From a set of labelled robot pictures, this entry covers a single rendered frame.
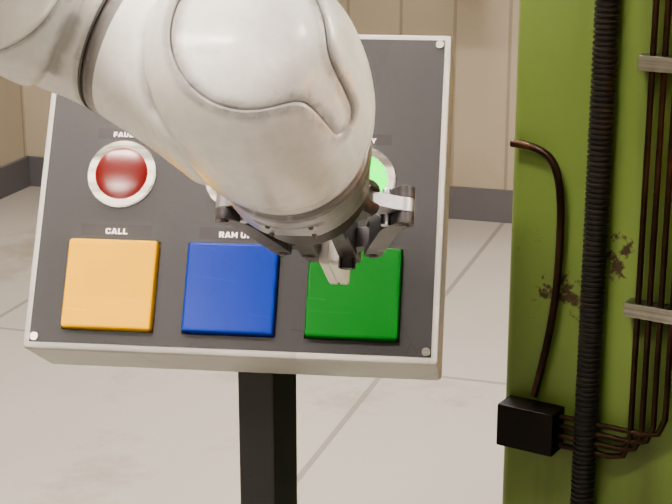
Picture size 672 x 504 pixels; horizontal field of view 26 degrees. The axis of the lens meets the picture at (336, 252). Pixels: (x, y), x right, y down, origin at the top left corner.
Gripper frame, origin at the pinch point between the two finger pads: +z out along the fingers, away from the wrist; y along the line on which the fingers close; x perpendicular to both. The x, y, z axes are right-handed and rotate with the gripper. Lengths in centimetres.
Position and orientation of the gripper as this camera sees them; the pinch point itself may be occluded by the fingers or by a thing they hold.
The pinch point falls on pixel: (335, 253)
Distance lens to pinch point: 104.2
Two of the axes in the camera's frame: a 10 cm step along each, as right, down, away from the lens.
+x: 0.6, -9.7, 2.4
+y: 9.9, 0.3, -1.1
